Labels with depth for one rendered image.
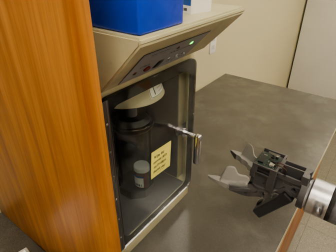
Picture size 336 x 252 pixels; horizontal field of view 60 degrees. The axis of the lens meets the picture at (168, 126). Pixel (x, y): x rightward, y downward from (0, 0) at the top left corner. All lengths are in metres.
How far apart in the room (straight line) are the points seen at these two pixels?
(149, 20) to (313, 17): 3.15
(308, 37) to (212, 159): 2.61
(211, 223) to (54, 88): 0.62
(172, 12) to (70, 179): 0.30
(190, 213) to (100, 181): 0.50
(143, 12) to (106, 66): 0.10
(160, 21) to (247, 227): 0.64
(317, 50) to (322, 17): 0.33
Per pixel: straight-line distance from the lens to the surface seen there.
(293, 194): 0.69
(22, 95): 0.50
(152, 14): 0.41
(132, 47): 0.39
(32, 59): 0.43
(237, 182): 0.69
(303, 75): 3.64
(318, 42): 3.52
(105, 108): 0.51
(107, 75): 0.45
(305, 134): 1.37
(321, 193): 0.66
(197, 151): 0.75
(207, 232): 0.86
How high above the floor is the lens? 1.60
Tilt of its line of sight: 31 degrees down
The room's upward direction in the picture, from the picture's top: straight up
